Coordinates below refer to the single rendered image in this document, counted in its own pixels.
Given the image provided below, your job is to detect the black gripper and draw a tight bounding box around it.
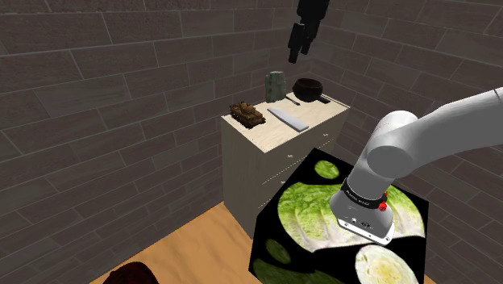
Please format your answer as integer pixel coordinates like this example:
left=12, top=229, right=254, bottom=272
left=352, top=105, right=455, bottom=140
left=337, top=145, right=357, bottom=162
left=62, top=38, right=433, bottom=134
left=287, top=0, right=331, bottom=65

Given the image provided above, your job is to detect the cabbage patterned robot stand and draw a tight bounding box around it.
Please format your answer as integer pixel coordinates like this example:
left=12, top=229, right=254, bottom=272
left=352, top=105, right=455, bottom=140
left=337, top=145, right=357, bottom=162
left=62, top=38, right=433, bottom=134
left=248, top=147, right=430, bottom=284

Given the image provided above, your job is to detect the grey flat long bar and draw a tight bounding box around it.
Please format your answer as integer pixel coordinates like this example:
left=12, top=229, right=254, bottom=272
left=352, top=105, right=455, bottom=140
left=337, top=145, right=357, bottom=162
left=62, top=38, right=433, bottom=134
left=267, top=106, right=310, bottom=133

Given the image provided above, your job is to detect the grey-green stone figure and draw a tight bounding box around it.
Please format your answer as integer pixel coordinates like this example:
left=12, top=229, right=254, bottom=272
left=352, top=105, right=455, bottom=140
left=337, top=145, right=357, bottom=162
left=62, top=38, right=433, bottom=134
left=264, top=70, right=288, bottom=104

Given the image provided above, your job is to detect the pale wooden chest of drawers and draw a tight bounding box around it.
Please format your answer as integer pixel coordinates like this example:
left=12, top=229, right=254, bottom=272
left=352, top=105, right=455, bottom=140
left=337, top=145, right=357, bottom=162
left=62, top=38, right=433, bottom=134
left=219, top=92, right=351, bottom=240

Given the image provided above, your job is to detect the brown toy tank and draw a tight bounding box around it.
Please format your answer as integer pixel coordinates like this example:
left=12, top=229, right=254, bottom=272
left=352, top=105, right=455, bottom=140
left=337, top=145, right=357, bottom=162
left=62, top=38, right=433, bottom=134
left=229, top=101, right=265, bottom=129

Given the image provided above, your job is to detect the dark red rounded object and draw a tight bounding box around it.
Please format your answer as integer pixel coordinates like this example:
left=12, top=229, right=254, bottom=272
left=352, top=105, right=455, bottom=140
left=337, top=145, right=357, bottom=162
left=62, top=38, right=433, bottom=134
left=105, top=261, right=160, bottom=284

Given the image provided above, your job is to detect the dark brown pot with handle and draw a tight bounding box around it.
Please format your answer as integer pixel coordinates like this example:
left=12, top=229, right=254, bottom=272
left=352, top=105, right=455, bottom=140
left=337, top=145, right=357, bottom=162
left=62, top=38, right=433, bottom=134
left=292, top=77, right=332, bottom=105

